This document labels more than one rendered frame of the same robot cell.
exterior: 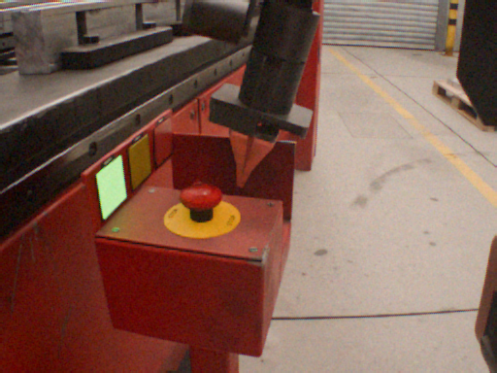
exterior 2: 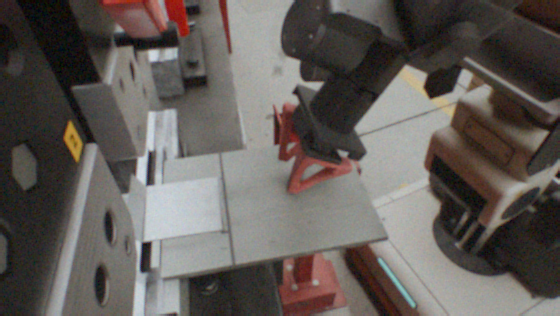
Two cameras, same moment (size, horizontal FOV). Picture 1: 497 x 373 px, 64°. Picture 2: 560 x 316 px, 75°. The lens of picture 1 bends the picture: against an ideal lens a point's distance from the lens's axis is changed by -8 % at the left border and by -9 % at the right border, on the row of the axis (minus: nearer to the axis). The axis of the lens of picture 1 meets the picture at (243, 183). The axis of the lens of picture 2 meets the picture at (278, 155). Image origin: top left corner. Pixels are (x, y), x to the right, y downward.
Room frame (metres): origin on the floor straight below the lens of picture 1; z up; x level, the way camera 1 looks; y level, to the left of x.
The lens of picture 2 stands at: (-0.12, 0.39, 1.37)
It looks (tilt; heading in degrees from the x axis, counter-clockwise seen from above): 45 degrees down; 334
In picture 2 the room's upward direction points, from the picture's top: straight up
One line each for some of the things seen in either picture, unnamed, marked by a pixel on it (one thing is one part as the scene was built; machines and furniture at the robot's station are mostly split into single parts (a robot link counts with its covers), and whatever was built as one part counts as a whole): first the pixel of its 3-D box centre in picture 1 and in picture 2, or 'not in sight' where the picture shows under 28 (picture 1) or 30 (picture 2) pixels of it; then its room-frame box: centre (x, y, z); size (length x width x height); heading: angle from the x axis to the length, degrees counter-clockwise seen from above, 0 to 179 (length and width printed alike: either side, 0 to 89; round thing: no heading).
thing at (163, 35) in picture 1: (124, 44); (193, 49); (0.76, 0.21, 0.89); 0.30 x 0.05 x 0.03; 165
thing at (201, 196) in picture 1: (201, 206); not in sight; (0.36, 0.04, 0.79); 0.04 x 0.04 x 0.04
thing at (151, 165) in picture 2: not in sight; (152, 205); (0.22, 0.41, 0.99); 0.20 x 0.03 x 0.03; 165
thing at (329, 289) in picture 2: not in sight; (309, 281); (0.40, 0.01, 0.06); 0.25 x 0.20 x 0.12; 77
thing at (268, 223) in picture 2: not in sight; (266, 197); (0.15, 0.28, 1.00); 0.26 x 0.18 x 0.01; 75
